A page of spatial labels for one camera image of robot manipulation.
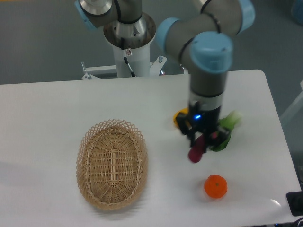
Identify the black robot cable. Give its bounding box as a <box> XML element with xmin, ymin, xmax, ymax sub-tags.
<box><xmin>120</xmin><ymin>37</ymin><xmax>137</xmax><ymax>78</ymax></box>

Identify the white table leg right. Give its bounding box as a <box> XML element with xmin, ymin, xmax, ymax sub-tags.
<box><xmin>280</xmin><ymin>91</ymin><xmax>303</xmax><ymax>125</ymax></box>

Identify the blue object top right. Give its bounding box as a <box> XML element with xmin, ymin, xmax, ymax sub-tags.
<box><xmin>291</xmin><ymin>0</ymin><xmax>303</xmax><ymax>25</ymax></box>

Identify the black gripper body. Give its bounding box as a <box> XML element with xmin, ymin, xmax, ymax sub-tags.
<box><xmin>188</xmin><ymin>101</ymin><xmax>221</xmax><ymax>137</ymax></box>

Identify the woven wicker basket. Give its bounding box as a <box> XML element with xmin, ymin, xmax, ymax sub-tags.
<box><xmin>76</xmin><ymin>119</ymin><xmax>148</xmax><ymax>211</ymax></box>

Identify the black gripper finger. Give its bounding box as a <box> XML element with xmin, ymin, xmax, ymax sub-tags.
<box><xmin>176</xmin><ymin>113</ymin><xmax>201</xmax><ymax>147</ymax></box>
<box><xmin>205</xmin><ymin>125</ymin><xmax>231</xmax><ymax>152</ymax></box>

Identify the white metal base frame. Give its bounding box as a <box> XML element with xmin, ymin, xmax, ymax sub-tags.
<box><xmin>81</xmin><ymin>55</ymin><xmax>168</xmax><ymax>80</ymax></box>

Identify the green bok choy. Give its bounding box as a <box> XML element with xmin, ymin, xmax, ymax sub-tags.
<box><xmin>209</xmin><ymin>110</ymin><xmax>244</xmax><ymax>152</ymax></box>

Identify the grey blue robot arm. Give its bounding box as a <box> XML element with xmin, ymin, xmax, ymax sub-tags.
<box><xmin>75</xmin><ymin>0</ymin><xmax>255</xmax><ymax>162</ymax></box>

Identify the yellow mango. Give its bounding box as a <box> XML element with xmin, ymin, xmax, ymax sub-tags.
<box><xmin>173</xmin><ymin>107</ymin><xmax>188</xmax><ymax>129</ymax></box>

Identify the purple sweet potato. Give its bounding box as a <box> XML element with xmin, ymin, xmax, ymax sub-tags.
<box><xmin>188</xmin><ymin>132</ymin><xmax>218</xmax><ymax>163</ymax></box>

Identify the orange tangerine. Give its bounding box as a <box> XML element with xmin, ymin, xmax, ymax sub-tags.
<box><xmin>204</xmin><ymin>175</ymin><xmax>228</xmax><ymax>199</ymax></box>

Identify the black device at edge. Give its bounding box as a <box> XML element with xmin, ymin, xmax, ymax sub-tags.
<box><xmin>286</xmin><ymin>191</ymin><xmax>303</xmax><ymax>217</ymax></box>

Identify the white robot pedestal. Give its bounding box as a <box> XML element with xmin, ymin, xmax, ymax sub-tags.
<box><xmin>112</xmin><ymin>44</ymin><xmax>150</xmax><ymax>78</ymax></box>

